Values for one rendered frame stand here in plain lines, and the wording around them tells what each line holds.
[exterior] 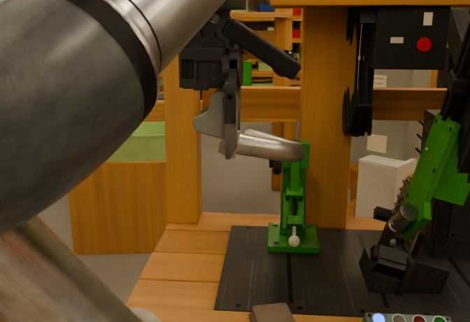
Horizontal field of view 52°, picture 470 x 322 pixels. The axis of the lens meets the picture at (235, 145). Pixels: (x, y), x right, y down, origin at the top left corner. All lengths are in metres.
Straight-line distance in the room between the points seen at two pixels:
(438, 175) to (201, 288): 0.56
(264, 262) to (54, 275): 0.83
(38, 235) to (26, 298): 0.05
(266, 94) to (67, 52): 1.22
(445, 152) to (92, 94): 0.87
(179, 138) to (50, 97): 1.17
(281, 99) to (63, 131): 1.22
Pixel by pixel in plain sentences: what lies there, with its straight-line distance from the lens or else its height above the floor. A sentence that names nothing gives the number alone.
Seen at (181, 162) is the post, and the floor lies 1.07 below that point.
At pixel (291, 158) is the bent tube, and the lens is 0.73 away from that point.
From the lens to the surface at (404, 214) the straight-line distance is 1.05.
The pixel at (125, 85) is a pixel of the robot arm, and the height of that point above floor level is 1.43.
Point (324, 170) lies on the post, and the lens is 1.39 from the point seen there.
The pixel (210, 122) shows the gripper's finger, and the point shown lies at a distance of 0.65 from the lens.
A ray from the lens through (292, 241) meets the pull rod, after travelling 1.19.
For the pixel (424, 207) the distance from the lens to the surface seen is 1.05.
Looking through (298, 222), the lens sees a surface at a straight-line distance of 1.21.
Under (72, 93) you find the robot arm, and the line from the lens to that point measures 0.23.
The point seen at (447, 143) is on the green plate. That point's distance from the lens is 1.03.
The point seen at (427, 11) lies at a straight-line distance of 1.27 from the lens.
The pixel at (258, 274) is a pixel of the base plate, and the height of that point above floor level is 0.90.
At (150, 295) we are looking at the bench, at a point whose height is 0.88.
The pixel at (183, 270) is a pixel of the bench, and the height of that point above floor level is 0.88.
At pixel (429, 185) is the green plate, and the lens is 1.05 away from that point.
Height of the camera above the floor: 1.46
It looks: 14 degrees down
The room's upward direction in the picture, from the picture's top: straight up
